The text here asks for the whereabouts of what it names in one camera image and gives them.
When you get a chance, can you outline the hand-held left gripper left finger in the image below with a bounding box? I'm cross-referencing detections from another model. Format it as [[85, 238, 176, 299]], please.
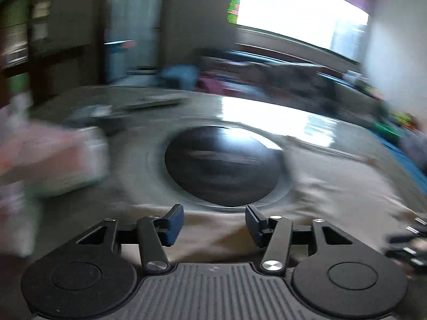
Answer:
[[76, 204, 185, 276]]

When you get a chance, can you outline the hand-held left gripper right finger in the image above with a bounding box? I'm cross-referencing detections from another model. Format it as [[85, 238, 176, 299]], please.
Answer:
[[245, 205, 353, 277]]

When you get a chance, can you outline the beige garment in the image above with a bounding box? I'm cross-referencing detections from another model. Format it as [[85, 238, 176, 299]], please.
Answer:
[[127, 135, 427, 274]]

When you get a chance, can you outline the black round hotplate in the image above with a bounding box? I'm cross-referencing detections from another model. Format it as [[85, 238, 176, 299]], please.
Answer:
[[147, 120, 294, 214]]

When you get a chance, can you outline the grey flat remote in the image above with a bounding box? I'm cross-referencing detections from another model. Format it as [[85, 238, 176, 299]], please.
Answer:
[[123, 96, 188, 111]]

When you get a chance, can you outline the pink bag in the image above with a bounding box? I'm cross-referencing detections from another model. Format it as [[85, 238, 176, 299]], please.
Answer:
[[197, 75, 234, 97]]

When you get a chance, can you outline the pale pink bundle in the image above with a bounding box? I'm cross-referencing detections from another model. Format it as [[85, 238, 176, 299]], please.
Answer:
[[0, 93, 110, 259]]

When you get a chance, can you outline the large butterfly print cushion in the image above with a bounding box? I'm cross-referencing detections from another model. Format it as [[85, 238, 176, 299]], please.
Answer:
[[254, 61, 334, 95]]

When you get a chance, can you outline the window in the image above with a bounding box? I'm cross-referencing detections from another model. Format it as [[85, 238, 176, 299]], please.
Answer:
[[228, 0, 371, 55]]

